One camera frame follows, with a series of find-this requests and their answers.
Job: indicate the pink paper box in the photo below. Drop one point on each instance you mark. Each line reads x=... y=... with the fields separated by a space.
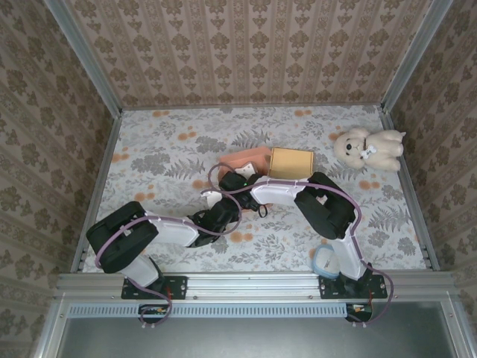
x=242 y=156

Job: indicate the small controller board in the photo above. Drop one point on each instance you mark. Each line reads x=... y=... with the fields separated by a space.
x=153 y=311
x=359 y=309

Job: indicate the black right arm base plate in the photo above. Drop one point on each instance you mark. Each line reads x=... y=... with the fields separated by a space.
x=329 y=289

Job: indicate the white square blue-rimmed container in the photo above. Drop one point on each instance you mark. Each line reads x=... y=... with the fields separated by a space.
x=322 y=263

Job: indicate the cream plush dog toy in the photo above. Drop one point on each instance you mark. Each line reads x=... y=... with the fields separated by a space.
x=376 y=149

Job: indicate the floral patterned tablecloth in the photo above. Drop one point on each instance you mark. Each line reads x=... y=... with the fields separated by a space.
x=242 y=127

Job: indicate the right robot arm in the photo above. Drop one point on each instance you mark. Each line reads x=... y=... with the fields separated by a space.
x=324 y=209

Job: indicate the aluminium table edge rail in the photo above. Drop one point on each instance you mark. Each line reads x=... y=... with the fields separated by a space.
x=253 y=285

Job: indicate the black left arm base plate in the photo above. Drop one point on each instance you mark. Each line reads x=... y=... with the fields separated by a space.
x=177 y=287

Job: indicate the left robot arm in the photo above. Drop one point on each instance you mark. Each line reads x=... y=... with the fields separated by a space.
x=123 y=242

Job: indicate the grey metal panel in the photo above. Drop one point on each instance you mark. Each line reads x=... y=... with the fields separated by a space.
x=242 y=339

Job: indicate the aluminium side rail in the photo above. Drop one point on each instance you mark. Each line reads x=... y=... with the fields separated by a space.
x=95 y=194
x=410 y=186

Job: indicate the yellow paper box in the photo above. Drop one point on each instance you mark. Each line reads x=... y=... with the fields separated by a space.
x=290 y=162

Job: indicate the aluminium frame post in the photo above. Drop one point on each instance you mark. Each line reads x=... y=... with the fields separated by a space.
x=85 y=56
x=413 y=56

